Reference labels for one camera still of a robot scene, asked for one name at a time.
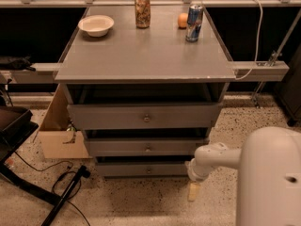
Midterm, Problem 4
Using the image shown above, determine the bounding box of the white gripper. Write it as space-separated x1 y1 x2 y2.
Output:
185 158 210 202

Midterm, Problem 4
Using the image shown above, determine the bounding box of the grey bottom drawer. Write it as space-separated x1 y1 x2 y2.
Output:
96 163 187 177

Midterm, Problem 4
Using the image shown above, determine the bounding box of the grey drawer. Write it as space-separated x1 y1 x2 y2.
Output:
67 103 222 130
85 137 209 156
96 163 187 177

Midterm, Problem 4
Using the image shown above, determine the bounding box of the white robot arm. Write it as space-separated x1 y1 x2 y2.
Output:
186 127 301 226

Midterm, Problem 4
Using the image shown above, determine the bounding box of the grey top drawer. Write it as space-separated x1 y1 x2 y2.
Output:
67 103 222 130

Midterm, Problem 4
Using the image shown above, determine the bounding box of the grey drawer cabinet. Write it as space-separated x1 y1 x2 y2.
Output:
55 5 235 166

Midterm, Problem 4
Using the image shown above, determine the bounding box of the grey middle drawer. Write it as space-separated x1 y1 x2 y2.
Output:
85 137 209 156

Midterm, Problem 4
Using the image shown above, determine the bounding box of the black stand leg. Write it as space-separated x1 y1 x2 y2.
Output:
41 166 90 226

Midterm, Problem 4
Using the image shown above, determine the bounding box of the metal railing beam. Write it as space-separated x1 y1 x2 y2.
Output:
0 61 289 84

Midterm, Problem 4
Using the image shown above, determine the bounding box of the dark cabinet at right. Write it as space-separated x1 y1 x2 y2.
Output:
276 44 301 126

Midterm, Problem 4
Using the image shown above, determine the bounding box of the cardboard box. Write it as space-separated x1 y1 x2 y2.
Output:
38 86 89 159

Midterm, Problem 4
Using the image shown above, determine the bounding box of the orange fruit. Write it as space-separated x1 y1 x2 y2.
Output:
178 13 188 28

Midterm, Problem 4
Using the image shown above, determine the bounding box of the blue energy drink can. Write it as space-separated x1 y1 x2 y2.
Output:
185 4 204 42

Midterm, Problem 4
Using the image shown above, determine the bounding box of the white bowl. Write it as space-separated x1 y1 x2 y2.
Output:
78 15 114 38

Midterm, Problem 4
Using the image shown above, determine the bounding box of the black chair base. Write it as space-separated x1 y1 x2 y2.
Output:
0 106 60 205

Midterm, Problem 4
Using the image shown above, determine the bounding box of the brown patterned can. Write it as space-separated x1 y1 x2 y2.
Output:
135 0 151 28

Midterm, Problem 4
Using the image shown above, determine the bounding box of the white cable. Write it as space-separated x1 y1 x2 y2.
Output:
234 0 263 81

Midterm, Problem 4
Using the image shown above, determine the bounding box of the black floor cable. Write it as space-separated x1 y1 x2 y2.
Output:
13 151 92 226

